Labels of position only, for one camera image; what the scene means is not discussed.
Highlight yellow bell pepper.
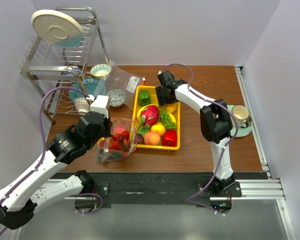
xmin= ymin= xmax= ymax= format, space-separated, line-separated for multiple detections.
xmin=97 ymin=138 xmax=107 ymax=149

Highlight pink peach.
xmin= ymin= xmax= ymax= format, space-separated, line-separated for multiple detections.
xmin=112 ymin=124 xmax=127 ymax=134

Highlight orange zip top bag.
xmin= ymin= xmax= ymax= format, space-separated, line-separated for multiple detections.
xmin=95 ymin=117 xmax=137 ymax=163

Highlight yellow lemon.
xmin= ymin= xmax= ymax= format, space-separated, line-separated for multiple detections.
xmin=165 ymin=103 xmax=177 ymax=114

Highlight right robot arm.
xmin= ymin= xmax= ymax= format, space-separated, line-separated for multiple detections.
xmin=155 ymin=70 xmax=235 ymax=197

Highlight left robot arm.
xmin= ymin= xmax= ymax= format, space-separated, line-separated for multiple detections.
xmin=0 ymin=111 xmax=112 ymax=230

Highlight clear bag with label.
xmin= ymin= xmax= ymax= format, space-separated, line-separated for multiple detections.
xmin=92 ymin=60 xmax=144 ymax=102

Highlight green bell pepper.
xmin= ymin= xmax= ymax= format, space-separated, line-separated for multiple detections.
xmin=138 ymin=89 xmax=151 ymax=106

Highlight green grapes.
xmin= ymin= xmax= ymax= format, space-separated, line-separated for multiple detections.
xmin=159 ymin=108 xmax=178 ymax=130

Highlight red dragon fruit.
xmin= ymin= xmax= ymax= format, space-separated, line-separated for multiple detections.
xmin=140 ymin=105 xmax=160 ymax=127

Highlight yellow plastic tray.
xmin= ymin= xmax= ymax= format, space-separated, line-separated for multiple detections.
xmin=132 ymin=85 xmax=181 ymax=151

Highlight small yellow fruit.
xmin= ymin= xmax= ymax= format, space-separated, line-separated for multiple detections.
xmin=151 ymin=122 xmax=166 ymax=137

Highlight floral grey bowl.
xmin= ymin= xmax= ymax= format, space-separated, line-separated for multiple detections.
xmin=106 ymin=89 xmax=126 ymax=108

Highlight dark purple plum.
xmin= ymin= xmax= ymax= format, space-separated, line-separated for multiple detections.
xmin=136 ymin=134 xmax=145 ymax=145

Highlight red bell pepper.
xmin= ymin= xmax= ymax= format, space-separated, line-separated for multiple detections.
xmin=161 ymin=129 xmax=178 ymax=147

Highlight teal scalloped plate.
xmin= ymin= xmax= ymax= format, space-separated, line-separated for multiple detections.
xmin=68 ymin=76 xmax=107 ymax=104

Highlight orange peach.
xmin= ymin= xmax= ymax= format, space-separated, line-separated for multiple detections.
xmin=144 ymin=131 xmax=161 ymax=146

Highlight teal striped small bowl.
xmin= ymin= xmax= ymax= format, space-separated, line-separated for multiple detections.
xmin=90 ymin=64 xmax=112 ymax=79

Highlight blue patterned bowl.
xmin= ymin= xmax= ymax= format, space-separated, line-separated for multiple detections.
xmin=63 ymin=66 xmax=84 ymax=77

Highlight metal dish rack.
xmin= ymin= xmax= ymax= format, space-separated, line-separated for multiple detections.
xmin=19 ymin=6 xmax=110 ymax=125

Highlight cream mug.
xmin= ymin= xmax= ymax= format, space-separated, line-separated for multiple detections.
xmin=231 ymin=105 xmax=253 ymax=129

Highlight beige and teal plate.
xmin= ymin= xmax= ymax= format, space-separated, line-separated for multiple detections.
xmin=31 ymin=9 xmax=84 ymax=49

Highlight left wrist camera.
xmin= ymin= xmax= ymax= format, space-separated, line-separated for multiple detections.
xmin=90 ymin=95 xmax=110 ymax=118

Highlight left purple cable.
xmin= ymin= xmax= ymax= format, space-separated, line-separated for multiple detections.
xmin=0 ymin=87 xmax=95 ymax=240

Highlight purple cable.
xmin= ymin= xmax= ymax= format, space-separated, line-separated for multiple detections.
xmin=0 ymin=87 xmax=95 ymax=240
xmin=157 ymin=63 xmax=239 ymax=208

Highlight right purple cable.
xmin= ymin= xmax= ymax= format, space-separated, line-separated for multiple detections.
xmin=157 ymin=63 xmax=239 ymax=208

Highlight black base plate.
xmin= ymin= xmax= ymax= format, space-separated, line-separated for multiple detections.
xmin=33 ymin=171 xmax=269 ymax=210

